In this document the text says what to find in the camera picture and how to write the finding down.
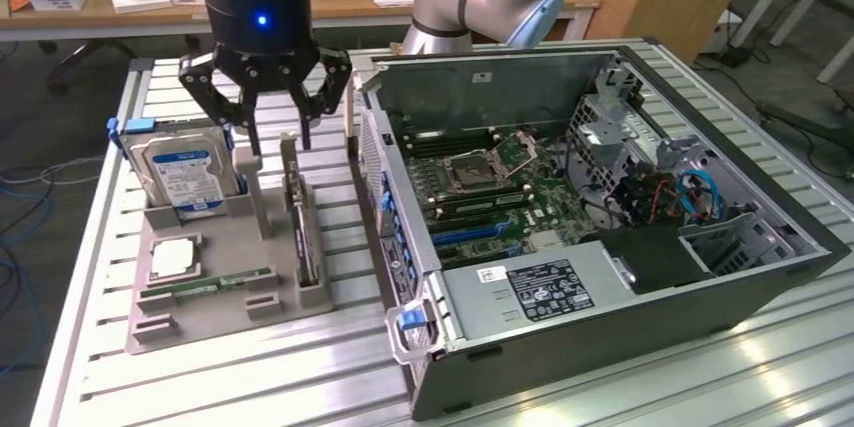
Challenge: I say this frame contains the blue expansion slot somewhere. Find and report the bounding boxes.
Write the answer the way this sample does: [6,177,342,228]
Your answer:
[429,222,516,249]

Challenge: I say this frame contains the metal socket cover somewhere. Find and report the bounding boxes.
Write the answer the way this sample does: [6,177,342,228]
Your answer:
[489,129,545,173]

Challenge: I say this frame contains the CPU socket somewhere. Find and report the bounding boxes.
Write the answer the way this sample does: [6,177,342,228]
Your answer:
[444,149,508,196]

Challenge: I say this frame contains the white power unit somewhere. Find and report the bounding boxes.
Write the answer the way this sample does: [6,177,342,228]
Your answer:
[709,9,745,56]

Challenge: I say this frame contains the silver CPU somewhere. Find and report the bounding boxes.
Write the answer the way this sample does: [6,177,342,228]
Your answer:
[146,239,201,281]

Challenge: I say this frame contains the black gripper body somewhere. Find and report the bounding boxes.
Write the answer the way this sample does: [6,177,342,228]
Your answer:
[201,0,322,94]

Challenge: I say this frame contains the black labelled RAM stick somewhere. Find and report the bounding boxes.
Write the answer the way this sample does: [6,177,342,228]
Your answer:
[432,192,535,218]

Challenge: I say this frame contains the grey disk bay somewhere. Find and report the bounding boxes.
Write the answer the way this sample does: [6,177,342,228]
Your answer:
[676,211,795,278]

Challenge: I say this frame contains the hard disk with blue caddy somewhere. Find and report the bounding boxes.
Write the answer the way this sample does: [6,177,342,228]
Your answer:
[105,114,234,221]

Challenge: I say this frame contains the blue wire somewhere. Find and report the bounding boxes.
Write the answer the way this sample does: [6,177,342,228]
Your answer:
[676,169,728,223]

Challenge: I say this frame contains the black plastic shroud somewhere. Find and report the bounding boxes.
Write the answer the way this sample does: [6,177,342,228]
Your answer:
[596,224,719,296]

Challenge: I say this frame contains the red wire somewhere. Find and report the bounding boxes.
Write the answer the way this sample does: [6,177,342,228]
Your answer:
[651,175,676,222]

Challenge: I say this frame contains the green graphics card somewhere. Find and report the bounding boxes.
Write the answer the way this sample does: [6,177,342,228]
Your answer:
[277,130,322,291]

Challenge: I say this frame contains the grey parts rack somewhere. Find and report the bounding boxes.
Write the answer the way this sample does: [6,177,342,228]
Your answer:
[124,144,336,356]

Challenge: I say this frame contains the white floor cable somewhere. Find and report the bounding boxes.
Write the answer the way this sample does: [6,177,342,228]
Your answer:
[0,156,108,186]

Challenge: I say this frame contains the silver perforated disk bay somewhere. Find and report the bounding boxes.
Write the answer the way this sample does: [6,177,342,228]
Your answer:
[565,91,668,183]

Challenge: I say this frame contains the silver power supply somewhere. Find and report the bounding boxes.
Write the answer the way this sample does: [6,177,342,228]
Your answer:
[425,241,641,343]

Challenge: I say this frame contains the black open PC case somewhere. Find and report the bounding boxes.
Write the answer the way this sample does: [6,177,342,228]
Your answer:
[340,36,835,422]

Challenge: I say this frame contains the green motherboard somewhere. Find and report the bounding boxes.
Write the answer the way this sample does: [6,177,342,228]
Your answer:
[399,126,601,271]

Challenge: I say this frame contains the blue floor cable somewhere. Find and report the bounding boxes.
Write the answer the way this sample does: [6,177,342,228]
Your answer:
[0,181,54,378]

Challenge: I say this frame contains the green RAM stick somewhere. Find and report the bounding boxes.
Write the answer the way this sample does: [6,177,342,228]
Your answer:
[140,266,274,301]

